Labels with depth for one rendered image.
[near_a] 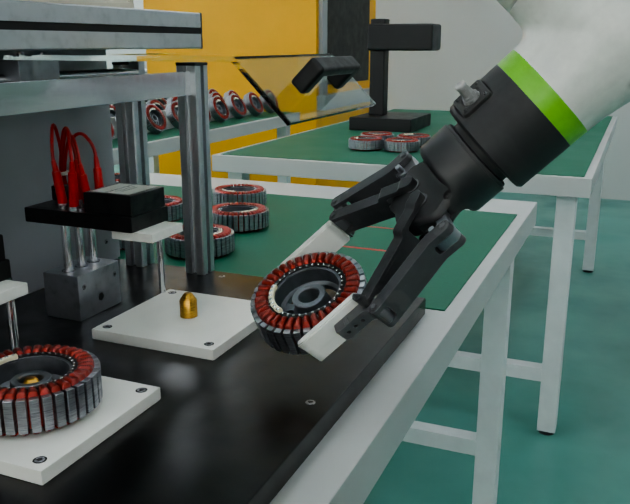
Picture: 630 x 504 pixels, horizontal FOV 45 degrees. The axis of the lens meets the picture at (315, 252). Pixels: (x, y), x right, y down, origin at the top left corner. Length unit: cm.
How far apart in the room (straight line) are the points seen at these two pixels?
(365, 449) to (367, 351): 16
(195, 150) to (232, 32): 346
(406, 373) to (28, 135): 54
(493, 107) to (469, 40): 525
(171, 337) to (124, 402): 15
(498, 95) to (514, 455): 165
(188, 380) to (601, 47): 46
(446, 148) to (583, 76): 12
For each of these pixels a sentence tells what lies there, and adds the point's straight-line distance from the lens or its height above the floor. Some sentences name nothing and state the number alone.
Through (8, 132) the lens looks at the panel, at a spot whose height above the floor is 97.
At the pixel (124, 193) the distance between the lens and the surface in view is 84.
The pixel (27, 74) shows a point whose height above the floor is 105.
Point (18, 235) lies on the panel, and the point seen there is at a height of 85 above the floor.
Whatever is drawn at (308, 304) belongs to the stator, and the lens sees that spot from 70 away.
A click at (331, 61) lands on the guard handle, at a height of 106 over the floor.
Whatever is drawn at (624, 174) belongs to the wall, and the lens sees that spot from 583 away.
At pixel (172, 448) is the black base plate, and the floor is 77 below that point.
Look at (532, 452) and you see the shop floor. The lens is 222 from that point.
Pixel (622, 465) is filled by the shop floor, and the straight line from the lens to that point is 224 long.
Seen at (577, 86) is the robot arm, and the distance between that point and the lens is 63.
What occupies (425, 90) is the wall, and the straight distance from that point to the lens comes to 597.
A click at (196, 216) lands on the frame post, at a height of 85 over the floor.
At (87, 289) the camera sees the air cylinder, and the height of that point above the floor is 80.
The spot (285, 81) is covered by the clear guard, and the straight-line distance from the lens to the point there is 75.
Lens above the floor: 108
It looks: 15 degrees down
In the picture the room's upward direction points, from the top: straight up
